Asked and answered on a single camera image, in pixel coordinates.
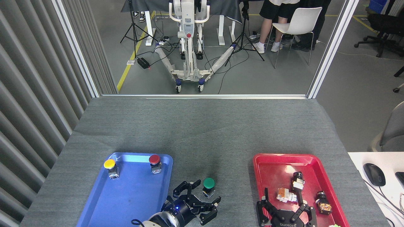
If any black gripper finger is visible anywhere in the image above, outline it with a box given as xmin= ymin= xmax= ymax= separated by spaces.
xmin=255 ymin=188 xmax=282 ymax=227
xmin=172 ymin=179 xmax=202 ymax=203
xmin=290 ymin=191 xmax=317 ymax=227
xmin=191 ymin=196 xmax=222 ymax=225

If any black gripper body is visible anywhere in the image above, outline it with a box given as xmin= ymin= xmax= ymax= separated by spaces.
xmin=160 ymin=197 xmax=203 ymax=227
xmin=270 ymin=209 xmax=312 ymax=227

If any green push button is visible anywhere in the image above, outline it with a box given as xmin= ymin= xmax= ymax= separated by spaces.
xmin=202 ymin=177 xmax=217 ymax=199

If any red push button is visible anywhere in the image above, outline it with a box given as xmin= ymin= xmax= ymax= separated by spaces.
xmin=148 ymin=154 xmax=163 ymax=175

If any yellow push button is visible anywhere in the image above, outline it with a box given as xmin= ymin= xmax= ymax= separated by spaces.
xmin=104 ymin=159 xmax=120 ymax=180

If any red plastic tray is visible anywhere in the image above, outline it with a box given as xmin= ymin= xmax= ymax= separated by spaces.
xmin=252 ymin=153 xmax=350 ymax=227

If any blue plastic tray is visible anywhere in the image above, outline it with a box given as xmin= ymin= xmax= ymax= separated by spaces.
xmin=76 ymin=152 xmax=174 ymax=227

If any black computer mouse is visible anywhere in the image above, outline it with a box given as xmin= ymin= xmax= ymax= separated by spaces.
xmin=362 ymin=163 xmax=386 ymax=187

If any white desk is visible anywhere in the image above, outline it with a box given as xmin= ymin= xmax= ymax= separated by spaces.
xmin=348 ymin=152 xmax=404 ymax=227

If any grey chair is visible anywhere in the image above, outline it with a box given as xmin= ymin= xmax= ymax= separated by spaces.
xmin=367 ymin=101 xmax=404 ymax=153

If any white wheeled stand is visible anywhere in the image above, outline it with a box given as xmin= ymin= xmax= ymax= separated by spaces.
xmin=154 ymin=0 xmax=238 ymax=94

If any black tripod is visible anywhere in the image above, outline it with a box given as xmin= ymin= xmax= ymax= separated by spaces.
xmin=224 ymin=0 xmax=265 ymax=67
xmin=120 ymin=0 xmax=158 ymax=59

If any grey slatted panel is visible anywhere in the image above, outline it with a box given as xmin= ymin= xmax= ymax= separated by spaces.
xmin=0 ymin=0 xmax=119 ymax=227

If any person in black clothes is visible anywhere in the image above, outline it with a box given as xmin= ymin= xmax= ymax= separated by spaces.
xmin=290 ymin=0 xmax=332 ymax=53

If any table with dark cloth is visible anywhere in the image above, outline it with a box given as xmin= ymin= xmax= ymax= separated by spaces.
xmin=121 ymin=0 xmax=265 ymax=46

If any seated person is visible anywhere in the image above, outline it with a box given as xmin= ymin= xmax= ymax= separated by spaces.
xmin=251 ymin=0 xmax=302 ymax=54

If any white plastic chair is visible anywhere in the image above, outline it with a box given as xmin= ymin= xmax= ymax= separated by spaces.
xmin=272 ymin=7 xmax=323 ymax=69

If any black office chair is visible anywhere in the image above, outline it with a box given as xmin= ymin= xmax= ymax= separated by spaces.
xmin=354 ymin=0 xmax=404 ymax=58

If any blue bin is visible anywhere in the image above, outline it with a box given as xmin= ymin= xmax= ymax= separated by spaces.
xmin=368 ymin=0 xmax=389 ymax=15

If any black switch with orange base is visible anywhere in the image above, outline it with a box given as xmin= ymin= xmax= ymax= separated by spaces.
xmin=315 ymin=190 xmax=333 ymax=215

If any white and orange switch block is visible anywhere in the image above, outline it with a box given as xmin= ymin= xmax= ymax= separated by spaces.
xmin=276 ymin=188 xmax=298 ymax=203

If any black knob switch white base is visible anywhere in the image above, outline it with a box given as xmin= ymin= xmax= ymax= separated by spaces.
xmin=290 ymin=172 xmax=306 ymax=193

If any silver frame crossbar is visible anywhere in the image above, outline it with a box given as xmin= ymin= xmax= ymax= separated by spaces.
xmin=100 ymin=94 xmax=309 ymax=100

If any silver frame post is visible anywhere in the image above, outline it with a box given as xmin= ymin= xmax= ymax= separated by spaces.
xmin=51 ymin=0 xmax=102 ymax=98
xmin=306 ymin=0 xmax=360 ymax=99

